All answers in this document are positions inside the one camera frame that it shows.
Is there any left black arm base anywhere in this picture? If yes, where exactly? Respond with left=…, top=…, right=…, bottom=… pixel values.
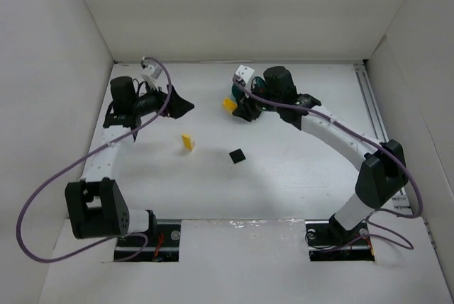
left=113, top=220, right=182, bottom=263

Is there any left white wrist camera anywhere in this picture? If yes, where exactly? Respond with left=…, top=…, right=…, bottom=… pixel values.
left=140, top=64, right=162, bottom=89

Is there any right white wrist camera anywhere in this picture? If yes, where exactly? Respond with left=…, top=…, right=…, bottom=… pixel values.
left=233, top=65, right=255, bottom=86

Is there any teal round divided container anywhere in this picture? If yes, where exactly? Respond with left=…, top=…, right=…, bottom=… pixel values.
left=231, top=76, right=265, bottom=100

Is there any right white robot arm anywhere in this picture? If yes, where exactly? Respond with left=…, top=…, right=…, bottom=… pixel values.
left=232, top=65, right=409, bottom=247

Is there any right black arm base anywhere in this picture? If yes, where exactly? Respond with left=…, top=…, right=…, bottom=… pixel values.
left=304, top=220, right=375, bottom=262

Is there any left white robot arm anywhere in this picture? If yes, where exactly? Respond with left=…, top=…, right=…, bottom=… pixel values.
left=65, top=76, right=194, bottom=239

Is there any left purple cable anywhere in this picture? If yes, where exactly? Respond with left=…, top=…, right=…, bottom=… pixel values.
left=16, top=56, right=173, bottom=264

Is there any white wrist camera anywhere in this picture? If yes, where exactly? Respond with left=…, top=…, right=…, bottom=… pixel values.
left=140, top=64, right=162, bottom=89
left=233, top=65, right=255, bottom=86

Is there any black flat lego plate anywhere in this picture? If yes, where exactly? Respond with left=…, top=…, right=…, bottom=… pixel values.
left=229, top=149, right=246, bottom=164

